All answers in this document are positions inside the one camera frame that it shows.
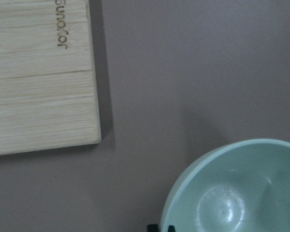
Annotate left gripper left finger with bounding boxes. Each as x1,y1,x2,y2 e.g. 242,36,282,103
146,224,159,232

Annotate green bowl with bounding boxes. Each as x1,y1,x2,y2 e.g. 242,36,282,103
159,139,290,232

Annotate wooden cutting board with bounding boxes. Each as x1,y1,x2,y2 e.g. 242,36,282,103
0,0,101,155

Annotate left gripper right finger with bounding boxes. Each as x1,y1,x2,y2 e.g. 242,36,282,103
168,225,175,232

